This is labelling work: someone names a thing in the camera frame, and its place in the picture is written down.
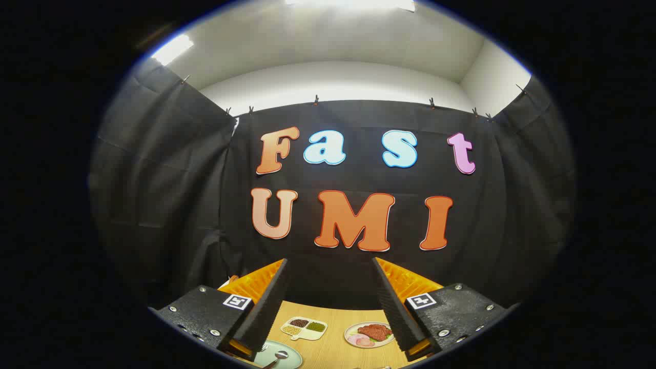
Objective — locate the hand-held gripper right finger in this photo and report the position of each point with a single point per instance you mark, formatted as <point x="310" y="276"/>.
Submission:
<point x="394" y="312"/>

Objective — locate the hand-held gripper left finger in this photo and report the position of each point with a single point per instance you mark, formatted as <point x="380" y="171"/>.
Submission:
<point x="266" y="312"/>

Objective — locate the metal spoon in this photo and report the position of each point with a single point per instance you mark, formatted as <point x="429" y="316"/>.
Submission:
<point x="281" y="354"/>

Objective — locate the brown meat steak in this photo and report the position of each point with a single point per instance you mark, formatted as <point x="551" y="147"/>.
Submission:
<point x="374" y="331"/>

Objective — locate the yellow soybeans portion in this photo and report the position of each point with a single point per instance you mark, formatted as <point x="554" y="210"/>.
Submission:
<point x="291" y="330"/>

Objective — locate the dark red beans portion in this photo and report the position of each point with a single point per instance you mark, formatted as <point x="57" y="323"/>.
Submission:
<point x="299" y="323"/>

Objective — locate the pink ham slices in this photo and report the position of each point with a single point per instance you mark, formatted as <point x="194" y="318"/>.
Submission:
<point x="361" y="340"/>

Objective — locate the white divided dish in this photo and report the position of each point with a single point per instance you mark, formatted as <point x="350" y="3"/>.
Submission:
<point x="307" y="334"/>

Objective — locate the beige round food plate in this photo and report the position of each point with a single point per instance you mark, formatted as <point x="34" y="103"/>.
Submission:
<point x="351" y="333"/>

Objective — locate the green beans portion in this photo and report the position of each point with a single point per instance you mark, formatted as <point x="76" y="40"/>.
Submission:
<point x="316" y="326"/>

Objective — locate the light blue round plate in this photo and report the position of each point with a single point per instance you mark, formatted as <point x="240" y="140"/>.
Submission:
<point x="293" y="360"/>

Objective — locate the ceiling light panel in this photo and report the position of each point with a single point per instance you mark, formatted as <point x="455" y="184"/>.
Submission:
<point x="171" y="48"/>
<point x="353" y="4"/>

